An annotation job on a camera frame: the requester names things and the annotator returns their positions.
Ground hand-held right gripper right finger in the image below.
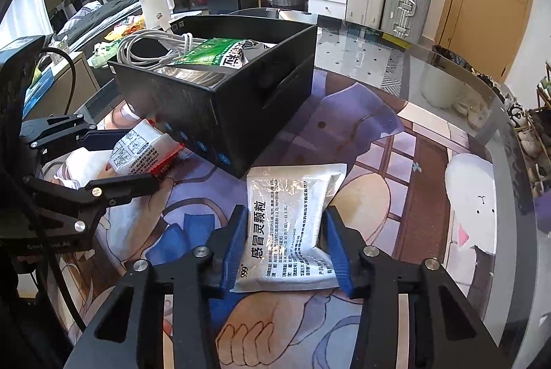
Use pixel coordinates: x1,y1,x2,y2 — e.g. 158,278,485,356
323,205,513,369

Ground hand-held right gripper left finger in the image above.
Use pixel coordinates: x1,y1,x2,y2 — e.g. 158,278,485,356
80,204,254,369

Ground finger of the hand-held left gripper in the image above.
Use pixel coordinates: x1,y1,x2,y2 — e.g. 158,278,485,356
23,172,161,241
19,114,143,155

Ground red and white packet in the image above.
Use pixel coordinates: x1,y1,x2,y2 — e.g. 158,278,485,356
104,119,187,181

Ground white medicine packet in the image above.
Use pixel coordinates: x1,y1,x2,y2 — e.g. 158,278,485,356
229,162,348,294

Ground white cable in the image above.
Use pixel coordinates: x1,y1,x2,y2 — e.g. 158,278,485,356
116,29,195,71

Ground black storage box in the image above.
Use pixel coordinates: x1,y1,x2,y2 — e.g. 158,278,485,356
107,15,318,179

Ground green medicine packet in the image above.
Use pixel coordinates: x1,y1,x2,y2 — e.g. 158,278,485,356
166,37,277,71

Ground white plastic bag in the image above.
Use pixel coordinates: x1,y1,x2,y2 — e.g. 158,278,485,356
54,145,118,191

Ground printed table mat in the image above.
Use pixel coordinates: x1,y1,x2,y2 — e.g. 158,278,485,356
43,68,511,369

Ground bed with dark clothing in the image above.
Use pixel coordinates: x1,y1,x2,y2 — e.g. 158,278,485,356
49,0,144,48

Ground pile of colourful cloths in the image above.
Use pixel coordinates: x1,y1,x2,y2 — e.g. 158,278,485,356
88,16,146,69

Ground silver foil packets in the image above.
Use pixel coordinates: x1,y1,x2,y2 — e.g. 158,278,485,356
155,65,234,88

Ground white electric kettle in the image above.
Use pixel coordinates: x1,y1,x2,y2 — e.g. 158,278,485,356
138,0,175,31

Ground white trash bin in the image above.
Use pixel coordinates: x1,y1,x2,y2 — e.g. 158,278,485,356
424,46,471,110

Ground shoes on floor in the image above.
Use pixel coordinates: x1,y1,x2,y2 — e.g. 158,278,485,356
456,81,518,129

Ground shoe rack with shoes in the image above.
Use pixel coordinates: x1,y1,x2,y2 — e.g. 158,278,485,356
511,63,551,203

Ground silver suitcase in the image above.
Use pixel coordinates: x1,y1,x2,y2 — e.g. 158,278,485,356
381,0,435,45

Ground wooden door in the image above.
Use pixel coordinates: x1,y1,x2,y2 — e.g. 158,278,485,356
434,0,537,82

